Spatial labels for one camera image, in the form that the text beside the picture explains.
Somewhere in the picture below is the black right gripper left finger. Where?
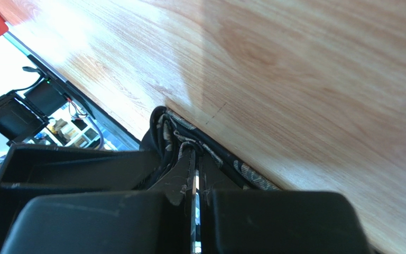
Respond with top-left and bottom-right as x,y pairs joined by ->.
1,156 -> 190,253

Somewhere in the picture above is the black floral necktie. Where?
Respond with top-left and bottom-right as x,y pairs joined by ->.
140,106 -> 279,191

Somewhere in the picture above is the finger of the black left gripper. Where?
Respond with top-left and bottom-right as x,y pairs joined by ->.
0,144 -> 161,250

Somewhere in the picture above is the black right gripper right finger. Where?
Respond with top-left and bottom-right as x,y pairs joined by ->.
198,155 -> 372,253

